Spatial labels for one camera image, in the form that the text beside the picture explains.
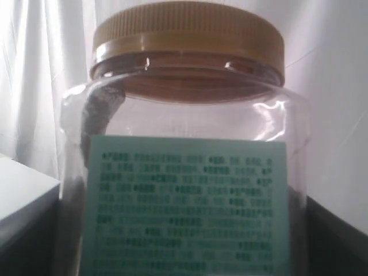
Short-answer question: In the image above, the gold lid clear jar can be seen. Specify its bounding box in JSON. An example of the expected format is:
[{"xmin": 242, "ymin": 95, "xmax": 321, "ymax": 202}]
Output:
[{"xmin": 52, "ymin": 1, "xmax": 309, "ymax": 275}]

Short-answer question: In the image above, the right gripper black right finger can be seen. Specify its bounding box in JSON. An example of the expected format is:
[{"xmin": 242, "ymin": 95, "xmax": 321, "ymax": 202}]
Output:
[{"xmin": 305, "ymin": 197, "xmax": 367, "ymax": 276}]

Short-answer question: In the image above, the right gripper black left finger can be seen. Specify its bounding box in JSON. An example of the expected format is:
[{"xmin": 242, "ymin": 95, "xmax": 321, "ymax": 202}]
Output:
[{"xmin": 1, "ymin": 201, "xmax": 59, "ymax": 275}]

